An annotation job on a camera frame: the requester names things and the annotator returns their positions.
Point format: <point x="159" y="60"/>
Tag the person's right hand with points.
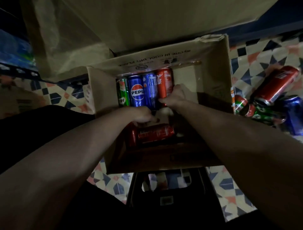
<point x="176" y="97"/>

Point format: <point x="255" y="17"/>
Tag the person's left hand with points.
<point x="139" y="114"/>

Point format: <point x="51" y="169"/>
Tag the person's left fingers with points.
<point x="150" y="119"/>

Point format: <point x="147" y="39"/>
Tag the person's right thumb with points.
<point x="165" y="100"/>

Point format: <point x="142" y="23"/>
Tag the person's right forearm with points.
<point x="248" y="151"/>

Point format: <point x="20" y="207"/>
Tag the person's left forearm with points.
<point x="59" y="165"/>

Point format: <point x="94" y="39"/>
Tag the blue soda can round logo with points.
<point x="136" y="91"/>

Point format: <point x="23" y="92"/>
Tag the open brown cardboard box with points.
<point x="146" y="30"/>

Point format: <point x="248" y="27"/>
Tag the green and red soda can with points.
<point x="242" y="105"/>

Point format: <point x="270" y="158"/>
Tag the black plastic stool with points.
<point x="165" y="213"/>

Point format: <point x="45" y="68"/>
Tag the small brown cardboard box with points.
<point x="19" y="101"/>

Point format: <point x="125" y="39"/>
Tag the person's right leg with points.
<point x="246" y="222"/>

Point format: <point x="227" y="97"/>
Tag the blue plastic-wrapped pack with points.
<point x="14" y="51"/>

